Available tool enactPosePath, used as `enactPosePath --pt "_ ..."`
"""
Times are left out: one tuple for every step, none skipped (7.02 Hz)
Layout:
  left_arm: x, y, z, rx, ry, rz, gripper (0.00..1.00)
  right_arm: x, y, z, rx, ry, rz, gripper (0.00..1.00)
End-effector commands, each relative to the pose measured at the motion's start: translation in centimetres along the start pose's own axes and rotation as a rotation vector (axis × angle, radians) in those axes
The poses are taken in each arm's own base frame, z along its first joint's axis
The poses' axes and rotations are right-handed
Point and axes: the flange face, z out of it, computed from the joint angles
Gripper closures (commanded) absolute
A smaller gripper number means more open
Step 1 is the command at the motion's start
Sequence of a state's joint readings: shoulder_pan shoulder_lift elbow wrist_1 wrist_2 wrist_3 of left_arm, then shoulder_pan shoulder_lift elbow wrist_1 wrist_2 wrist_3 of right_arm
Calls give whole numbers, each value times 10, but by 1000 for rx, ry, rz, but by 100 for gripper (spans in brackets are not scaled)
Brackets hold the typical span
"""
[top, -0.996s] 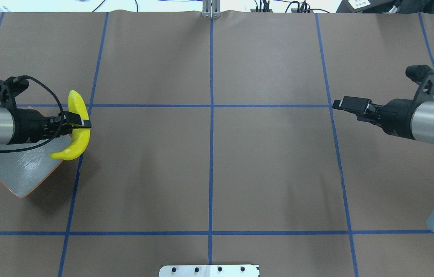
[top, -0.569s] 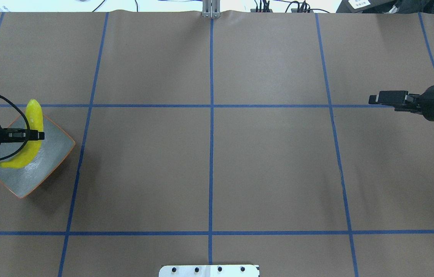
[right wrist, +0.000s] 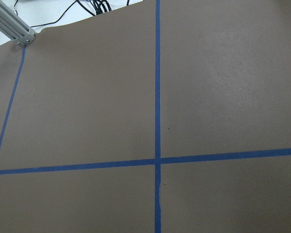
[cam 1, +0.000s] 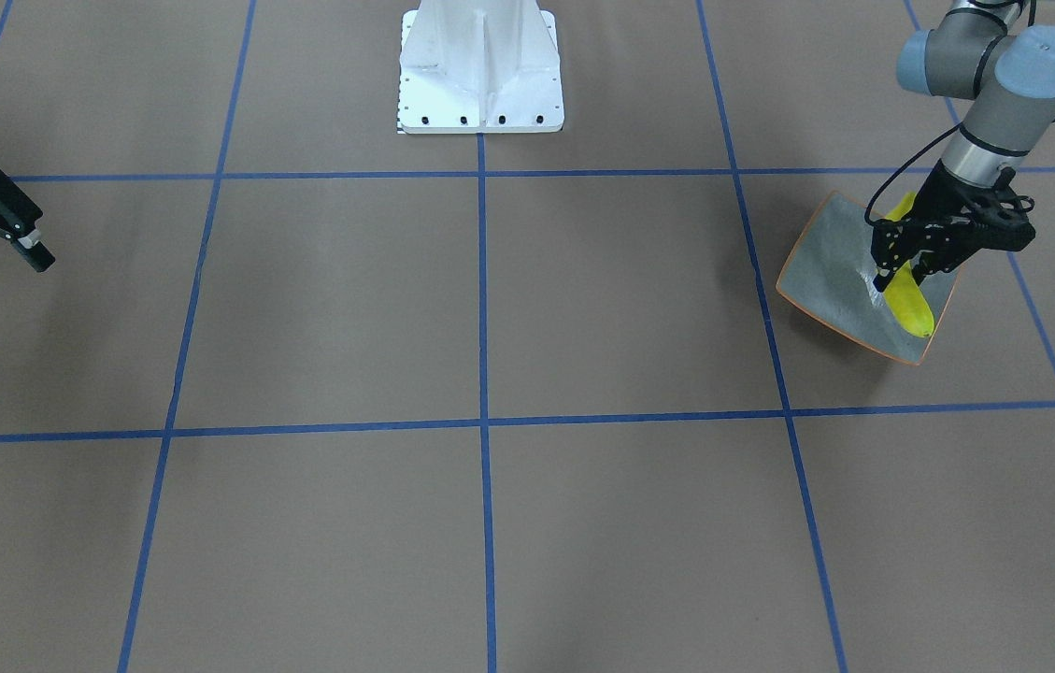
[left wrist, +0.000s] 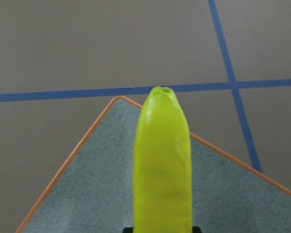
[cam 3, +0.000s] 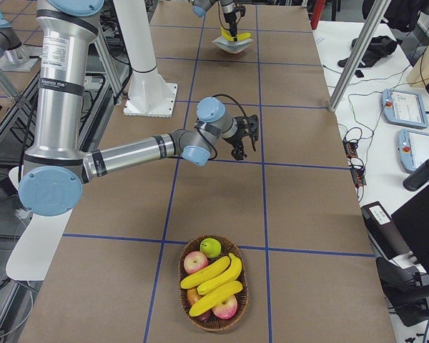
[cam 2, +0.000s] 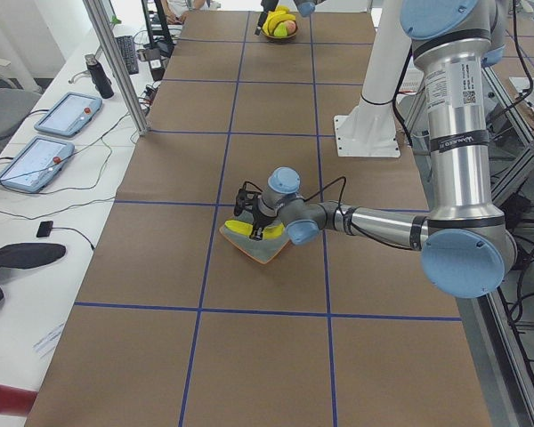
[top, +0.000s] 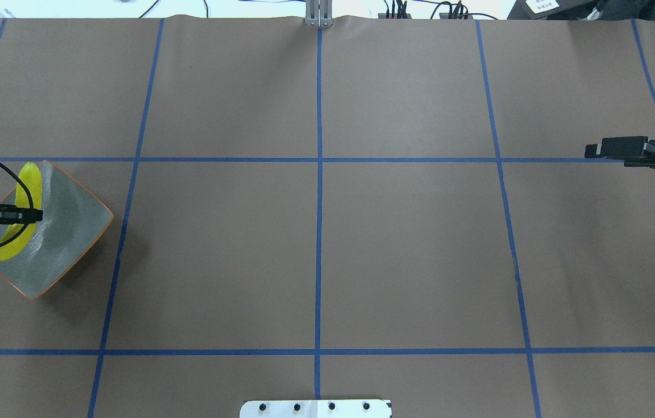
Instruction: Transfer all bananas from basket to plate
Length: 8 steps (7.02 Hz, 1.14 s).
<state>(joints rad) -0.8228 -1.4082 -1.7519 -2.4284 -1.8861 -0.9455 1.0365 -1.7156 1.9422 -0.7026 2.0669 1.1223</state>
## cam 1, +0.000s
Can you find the grey square orange-rimmed plate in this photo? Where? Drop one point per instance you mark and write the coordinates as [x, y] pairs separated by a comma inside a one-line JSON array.
[[829, 276]]

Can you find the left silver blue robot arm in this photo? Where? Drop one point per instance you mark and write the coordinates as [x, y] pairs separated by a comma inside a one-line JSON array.
[[1008, 79]]

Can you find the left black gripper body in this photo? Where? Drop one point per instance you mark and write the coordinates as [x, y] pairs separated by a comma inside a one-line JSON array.
[[942, 198]]

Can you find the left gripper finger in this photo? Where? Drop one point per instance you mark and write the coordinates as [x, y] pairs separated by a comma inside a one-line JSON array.
[[883, 279]]

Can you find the brown paper table mat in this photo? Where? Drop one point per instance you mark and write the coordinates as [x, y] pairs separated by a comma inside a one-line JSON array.
[[303, 394]]

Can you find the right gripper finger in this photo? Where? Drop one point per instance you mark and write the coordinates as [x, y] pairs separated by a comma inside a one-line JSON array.
[[34, 252]]

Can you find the yellow banana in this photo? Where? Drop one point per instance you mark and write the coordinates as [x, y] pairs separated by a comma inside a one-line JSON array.
[[908, 305]]

